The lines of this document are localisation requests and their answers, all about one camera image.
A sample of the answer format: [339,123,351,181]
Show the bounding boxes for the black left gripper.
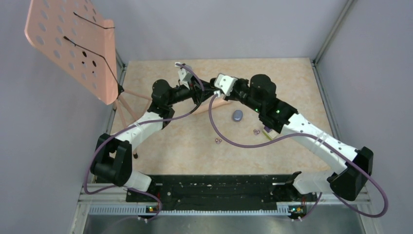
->
[166,74,218,106]

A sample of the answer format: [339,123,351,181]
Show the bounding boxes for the grey-blue oval case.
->
[231,110,244,122]

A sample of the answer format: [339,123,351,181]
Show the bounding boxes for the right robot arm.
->
[214,74,373,201]

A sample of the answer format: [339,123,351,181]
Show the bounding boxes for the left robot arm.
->
[90,78,216,202]

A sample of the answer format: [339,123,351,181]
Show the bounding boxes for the purple and green toy blocks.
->
[263,126,279,140]

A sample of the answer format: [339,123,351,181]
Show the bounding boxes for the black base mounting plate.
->
[95,174,318,212]

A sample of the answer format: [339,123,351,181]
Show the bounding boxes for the pink perforated board stand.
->
[23,0,150,120]

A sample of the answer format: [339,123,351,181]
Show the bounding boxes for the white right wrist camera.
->
[214,73,238,96]

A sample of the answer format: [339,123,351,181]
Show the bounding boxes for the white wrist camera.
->
[214,73,238,96]
[175,62,192,89]

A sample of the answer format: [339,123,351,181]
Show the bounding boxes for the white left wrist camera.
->
[175,62,192,89]

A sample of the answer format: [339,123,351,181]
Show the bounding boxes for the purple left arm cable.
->
[83,62,206,223]

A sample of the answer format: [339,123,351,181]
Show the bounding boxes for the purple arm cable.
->
[83,62,206,223]
[207,92,389,221]

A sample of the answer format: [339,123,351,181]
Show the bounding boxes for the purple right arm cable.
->
[207,92,389,221]

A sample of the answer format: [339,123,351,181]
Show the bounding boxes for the aluminium frame rail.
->
[69,184,383,234]

